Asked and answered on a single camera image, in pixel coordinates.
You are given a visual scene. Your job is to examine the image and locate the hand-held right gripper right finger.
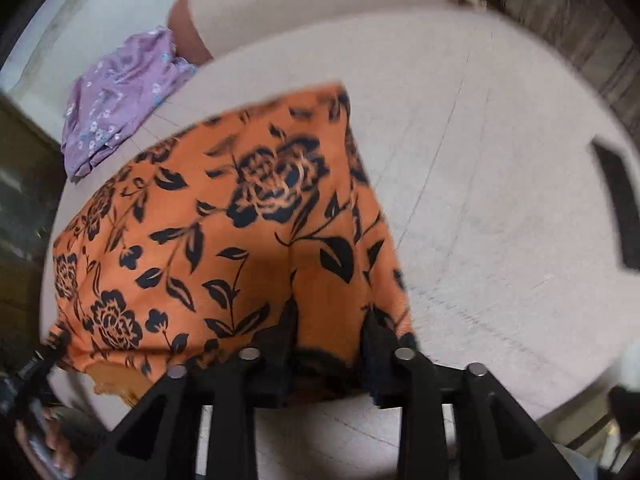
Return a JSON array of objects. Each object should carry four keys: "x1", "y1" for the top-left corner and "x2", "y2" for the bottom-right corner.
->
[{"x1": 361, "y1": 309, "x2": 582, "y2": 480}]

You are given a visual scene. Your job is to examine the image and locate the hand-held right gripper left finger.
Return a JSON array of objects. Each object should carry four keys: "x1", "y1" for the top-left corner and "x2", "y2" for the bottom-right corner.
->
[{"x1": 87, "y1": 299, "x2": 301, "y2": 480}]

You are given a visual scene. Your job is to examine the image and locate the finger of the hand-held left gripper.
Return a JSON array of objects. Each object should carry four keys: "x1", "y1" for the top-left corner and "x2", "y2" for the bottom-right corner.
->
[{"x1": 9, "y1": 331, "x2": 69, "y2": 387}]

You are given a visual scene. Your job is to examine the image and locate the orange black floral shirt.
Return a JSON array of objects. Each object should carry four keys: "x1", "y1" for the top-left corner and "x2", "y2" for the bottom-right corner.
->
[{"x1": 50, "y1": 81, "x2": 419, "y2": 407}]

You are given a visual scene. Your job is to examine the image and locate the person's left hand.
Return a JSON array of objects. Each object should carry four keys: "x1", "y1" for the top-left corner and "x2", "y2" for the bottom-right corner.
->
[{"x1": 14, "y1": 406, "x2": 82, "y2": 480}]

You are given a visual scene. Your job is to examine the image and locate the dark wooden glass door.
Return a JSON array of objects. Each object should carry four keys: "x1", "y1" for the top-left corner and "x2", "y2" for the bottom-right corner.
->
[{"x1": 0, "y1": 91, "x2": 69, "y2": 362}]

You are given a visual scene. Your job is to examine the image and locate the purple floral garment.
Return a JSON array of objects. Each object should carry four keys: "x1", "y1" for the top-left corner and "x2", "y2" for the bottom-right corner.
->
[{"x1": 60, "y1": 27, "x2": 199, "y2": 184}]

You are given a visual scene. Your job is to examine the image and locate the black rectangular object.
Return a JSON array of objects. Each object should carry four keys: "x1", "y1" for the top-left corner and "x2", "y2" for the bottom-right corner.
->
[{"x1": 591, "y1": 139, "x2": 637, "y2": 270}]

